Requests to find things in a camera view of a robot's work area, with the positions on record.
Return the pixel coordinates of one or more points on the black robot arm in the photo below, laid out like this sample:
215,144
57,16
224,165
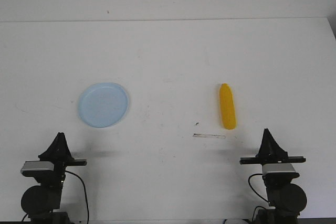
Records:
41,203
285,200

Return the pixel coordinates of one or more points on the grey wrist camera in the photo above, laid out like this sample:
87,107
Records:
35,168
280,169

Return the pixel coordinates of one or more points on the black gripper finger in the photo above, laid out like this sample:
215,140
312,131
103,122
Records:
52,151
275,150
65,153
263,150

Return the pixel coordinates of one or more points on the light blue round plate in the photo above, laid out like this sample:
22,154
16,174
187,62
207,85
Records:
103,104

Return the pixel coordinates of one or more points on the clear tape strip horizontal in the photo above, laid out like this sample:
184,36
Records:
209,136

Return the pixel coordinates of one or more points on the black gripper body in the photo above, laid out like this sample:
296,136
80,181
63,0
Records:
270,160
60,169

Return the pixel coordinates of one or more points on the yellow corn cob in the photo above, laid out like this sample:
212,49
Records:
227,107

